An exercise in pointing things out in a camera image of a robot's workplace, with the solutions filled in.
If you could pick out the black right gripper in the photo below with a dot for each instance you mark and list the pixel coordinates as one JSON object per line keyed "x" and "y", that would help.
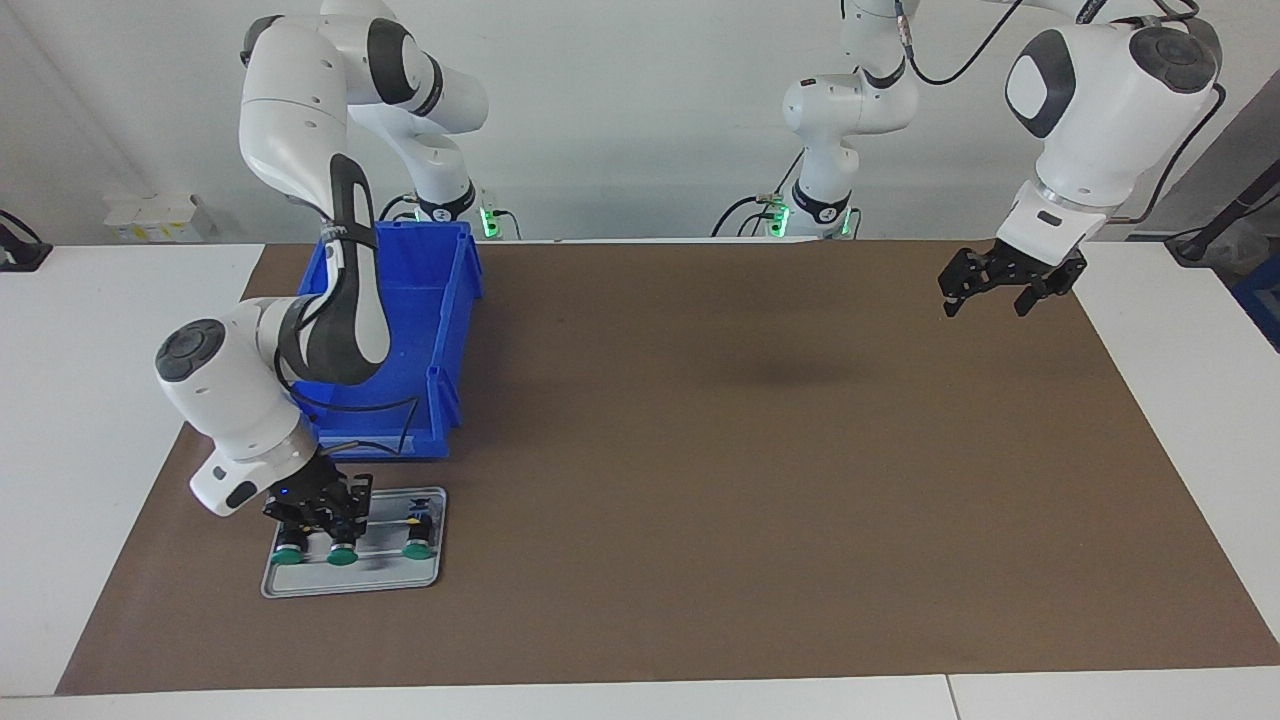
{"x": 315, "y": 490}

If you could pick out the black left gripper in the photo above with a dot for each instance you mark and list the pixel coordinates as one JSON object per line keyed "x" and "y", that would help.
{"x": 1030, "y": 272}

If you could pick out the green push button switch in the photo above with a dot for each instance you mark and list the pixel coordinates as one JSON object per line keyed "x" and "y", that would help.
{"x": 343, "y": 556}
{"x": 420, "y": 540}

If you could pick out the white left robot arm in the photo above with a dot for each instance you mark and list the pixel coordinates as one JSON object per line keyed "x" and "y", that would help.
{"x": 1100, "y": 100}

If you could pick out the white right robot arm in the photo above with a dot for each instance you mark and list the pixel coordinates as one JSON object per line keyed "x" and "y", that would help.
{"x": 300, "y": 120}

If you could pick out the grey metal tray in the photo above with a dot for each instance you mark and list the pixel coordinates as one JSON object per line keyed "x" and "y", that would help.
{"x": 390, "y": 575}

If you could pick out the black stand pole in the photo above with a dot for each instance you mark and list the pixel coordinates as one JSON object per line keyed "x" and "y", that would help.
{"x": 1235, "y": 208}

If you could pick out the blue plastic storage bin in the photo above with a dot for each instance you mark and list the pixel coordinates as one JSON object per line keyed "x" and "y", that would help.
{"x": 440, "y": 300}

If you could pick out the blue crate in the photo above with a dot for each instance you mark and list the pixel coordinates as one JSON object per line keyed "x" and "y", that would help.
{"x": 1265, "y": 300}

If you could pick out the white cardboard box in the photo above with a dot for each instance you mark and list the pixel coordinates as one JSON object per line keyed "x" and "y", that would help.
{"x": 150, "y": 218}

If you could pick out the brown table mat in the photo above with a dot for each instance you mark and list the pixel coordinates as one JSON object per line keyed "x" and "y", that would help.
{"x": 700, "y": 500}

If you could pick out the black clamp device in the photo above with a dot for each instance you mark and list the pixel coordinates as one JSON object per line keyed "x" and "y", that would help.
{"x": 20, "y": 255}

